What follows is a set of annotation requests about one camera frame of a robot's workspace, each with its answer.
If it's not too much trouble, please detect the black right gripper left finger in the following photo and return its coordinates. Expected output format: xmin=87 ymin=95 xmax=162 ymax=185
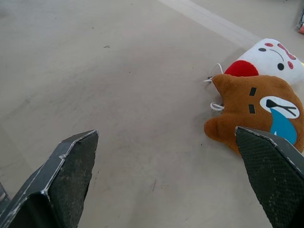
xmin=0 ymin=129 xmax=99 ymax=228

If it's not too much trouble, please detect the brown crying plush toy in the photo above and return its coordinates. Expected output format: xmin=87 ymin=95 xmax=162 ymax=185
xmin=203 ymin=74 xmax=304 ymax=156

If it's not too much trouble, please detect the white and red plush toy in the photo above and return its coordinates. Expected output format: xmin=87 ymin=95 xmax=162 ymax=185
xmin=216 ymin=38 xmax=304 ymax=86

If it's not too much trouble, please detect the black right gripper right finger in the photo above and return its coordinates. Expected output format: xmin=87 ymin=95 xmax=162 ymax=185
xmin=235 ymin=126 xmax=304 ymax=228

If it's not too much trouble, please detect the dark object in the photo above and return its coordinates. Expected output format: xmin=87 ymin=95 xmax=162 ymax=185
xmin=295 ymin=0 xmax=304 ymax=34

